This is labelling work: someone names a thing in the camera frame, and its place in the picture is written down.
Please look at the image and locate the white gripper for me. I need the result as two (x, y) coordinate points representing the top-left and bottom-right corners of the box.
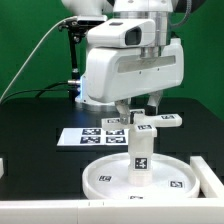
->
(86, 38), (184, 125)

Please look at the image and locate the white cross-shaped table base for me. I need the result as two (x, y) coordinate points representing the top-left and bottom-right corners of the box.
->
(101, 113), (182, 131)

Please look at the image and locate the white round table top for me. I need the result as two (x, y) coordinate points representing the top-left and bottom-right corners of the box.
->
(82, 153), (200, 200)

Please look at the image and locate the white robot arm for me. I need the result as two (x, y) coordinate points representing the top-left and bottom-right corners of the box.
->
(61, 0), (206, 125)

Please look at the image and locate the white marker sheet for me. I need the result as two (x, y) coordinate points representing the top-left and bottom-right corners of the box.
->
(57, 128), (128, 146)

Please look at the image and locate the white L-shaped border fence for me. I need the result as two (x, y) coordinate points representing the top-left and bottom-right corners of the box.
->
(0, 156), (224, 224)

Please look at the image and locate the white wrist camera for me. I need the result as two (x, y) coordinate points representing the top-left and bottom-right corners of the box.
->
(87, 19), (156, 48)

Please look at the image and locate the black cable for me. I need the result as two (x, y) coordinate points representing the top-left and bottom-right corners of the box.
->
(0, 80), (82, 106)

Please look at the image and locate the grey camera cable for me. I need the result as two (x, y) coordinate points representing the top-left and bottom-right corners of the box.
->
(0, 17), (78, 103)

